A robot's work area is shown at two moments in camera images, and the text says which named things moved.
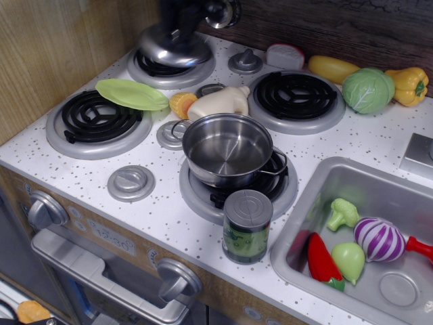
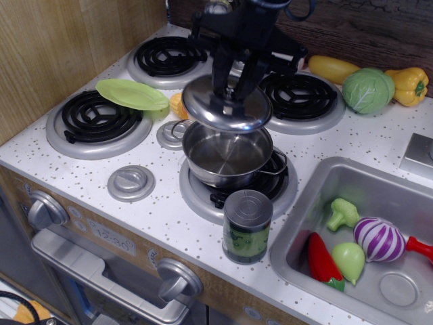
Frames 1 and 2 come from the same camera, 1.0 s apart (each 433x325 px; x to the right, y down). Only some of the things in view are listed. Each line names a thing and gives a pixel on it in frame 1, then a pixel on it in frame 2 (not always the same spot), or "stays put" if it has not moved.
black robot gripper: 183,16 to 251,28
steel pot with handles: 227,150 stays put
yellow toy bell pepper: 411,85 stays put
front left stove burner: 87,126 stays put
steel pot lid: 155,47 to 224,113
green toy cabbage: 368,91 stays put
